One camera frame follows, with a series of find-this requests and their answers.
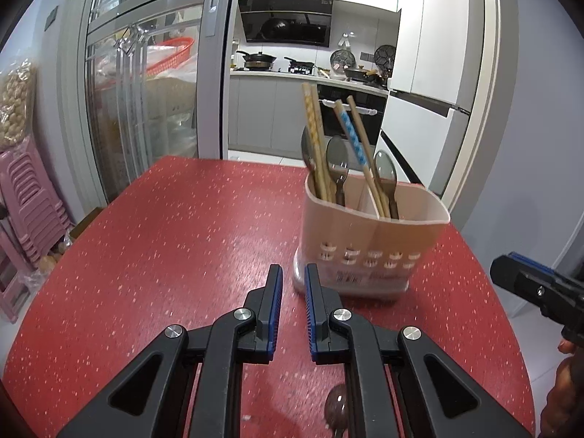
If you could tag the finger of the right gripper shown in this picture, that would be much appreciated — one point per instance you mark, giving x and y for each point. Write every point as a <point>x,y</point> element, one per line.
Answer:
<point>528,265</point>
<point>534,289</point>

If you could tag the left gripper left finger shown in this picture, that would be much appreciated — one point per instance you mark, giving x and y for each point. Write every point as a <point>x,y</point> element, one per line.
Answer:
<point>188,382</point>

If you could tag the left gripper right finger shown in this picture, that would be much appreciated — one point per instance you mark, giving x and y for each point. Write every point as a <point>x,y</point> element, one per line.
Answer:
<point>398,383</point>

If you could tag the dark translucent spoon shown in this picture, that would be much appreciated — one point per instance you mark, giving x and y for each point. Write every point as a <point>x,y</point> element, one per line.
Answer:
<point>335,411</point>
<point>336,155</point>
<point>386,174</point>
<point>308,158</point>

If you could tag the plain bamboo chopstick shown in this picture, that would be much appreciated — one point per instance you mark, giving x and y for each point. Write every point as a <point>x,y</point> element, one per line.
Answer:
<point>322,140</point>
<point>368,153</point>

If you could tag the blue patterned bamboo chopstick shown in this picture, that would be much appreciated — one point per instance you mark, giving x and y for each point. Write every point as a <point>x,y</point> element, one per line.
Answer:
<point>352,137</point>

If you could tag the yellow patterned bamboo chopstick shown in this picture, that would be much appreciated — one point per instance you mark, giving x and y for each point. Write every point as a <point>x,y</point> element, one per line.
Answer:
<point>314,138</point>

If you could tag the right hand of person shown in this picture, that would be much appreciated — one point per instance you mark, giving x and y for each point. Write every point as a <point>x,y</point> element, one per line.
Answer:
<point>564,401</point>

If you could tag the beige plastic utensil holder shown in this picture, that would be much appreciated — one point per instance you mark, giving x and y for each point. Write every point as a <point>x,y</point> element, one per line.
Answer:
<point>360,254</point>

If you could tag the white refrigerator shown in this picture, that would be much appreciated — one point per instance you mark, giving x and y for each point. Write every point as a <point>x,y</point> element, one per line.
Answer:
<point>432,89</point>

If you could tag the pink plastic stool stack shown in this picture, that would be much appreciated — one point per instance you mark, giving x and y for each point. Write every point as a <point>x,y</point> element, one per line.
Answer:
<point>33,220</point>

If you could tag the bag of round snacks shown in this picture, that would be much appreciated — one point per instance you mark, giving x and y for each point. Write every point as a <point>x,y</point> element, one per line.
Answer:
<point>18,85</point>

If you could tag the black wok on stove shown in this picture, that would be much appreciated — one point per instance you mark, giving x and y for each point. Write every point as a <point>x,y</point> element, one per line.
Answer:
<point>257,61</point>

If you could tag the glass sliding door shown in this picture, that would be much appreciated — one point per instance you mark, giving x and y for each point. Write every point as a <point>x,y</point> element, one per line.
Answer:
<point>140,80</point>

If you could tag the black range hood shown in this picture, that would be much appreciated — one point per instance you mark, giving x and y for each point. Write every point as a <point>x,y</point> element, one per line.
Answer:
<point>296,22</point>

